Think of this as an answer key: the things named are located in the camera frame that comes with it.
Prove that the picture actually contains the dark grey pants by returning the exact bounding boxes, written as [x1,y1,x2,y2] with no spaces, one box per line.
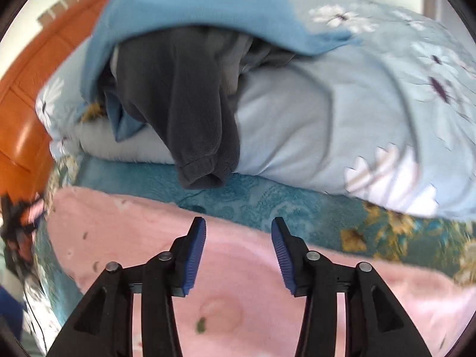
[111,26,294,190]

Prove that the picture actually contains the teal floral bed sheet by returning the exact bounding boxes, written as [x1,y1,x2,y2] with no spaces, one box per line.
[22,154,476,357]

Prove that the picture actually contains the light blue floral quilt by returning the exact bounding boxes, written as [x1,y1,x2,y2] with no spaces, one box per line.
[35,0,476,223]

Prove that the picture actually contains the blue shirt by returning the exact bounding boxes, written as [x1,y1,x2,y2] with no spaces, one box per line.
[81,0,363,143]

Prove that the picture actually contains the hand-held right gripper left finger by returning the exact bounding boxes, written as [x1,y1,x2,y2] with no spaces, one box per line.
[45,216,207,357]

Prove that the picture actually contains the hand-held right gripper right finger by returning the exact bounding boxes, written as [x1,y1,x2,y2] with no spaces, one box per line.
[271,216,433,357]

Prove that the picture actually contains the orange wooden headboard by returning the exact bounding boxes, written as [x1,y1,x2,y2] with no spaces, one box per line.
[0,0,129,201]

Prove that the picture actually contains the pink fleece blanket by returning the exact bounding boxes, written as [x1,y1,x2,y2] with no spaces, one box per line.
[46,187,476,357]

